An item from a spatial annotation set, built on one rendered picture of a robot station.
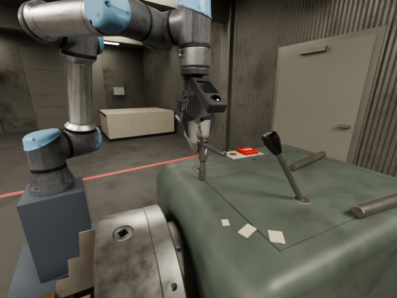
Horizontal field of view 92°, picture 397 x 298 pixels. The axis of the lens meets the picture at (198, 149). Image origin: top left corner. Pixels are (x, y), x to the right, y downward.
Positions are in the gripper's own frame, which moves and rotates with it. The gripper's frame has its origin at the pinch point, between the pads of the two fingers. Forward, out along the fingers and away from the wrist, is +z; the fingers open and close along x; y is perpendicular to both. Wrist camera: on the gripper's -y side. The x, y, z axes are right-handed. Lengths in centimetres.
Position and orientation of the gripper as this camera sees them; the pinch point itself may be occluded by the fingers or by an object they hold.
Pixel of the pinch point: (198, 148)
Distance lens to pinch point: 51.3
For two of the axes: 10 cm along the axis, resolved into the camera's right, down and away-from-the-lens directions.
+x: -9.1, 1.2, -3.9
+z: 0.0, 9.6, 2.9
